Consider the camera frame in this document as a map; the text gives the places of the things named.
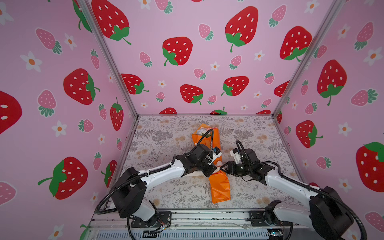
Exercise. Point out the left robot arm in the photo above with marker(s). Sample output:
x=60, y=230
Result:
x=127, y=196

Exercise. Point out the orange wrapping paper sheet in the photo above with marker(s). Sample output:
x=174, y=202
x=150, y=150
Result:
x=220, y=184

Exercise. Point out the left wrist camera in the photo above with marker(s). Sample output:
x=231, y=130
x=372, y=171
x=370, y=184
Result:
x=216, y=153

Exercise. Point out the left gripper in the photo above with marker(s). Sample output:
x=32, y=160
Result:
x=211, y=167

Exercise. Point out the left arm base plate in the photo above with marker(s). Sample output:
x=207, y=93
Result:
x=162, y=218

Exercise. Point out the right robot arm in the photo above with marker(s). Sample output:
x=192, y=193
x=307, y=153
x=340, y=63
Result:
x=322, y=209

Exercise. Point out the aluminium front rail frame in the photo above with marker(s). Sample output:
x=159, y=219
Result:
x=198, y=224

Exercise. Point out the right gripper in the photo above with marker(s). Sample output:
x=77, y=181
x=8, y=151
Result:
x=229, y=168

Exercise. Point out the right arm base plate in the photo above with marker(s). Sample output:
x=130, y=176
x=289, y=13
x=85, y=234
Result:
x=260, y=219

